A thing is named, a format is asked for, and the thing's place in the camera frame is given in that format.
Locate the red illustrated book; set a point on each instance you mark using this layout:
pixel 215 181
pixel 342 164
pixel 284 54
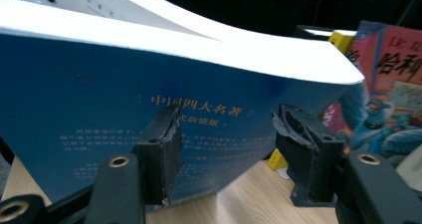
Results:
pixel 388 84

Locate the blue book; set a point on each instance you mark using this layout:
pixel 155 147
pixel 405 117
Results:
pixel 83 91

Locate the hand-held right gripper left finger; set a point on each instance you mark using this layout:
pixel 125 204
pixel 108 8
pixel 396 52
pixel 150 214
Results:
pixel 159 161

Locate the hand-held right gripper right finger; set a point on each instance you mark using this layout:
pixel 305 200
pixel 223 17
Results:
pixel 312 164

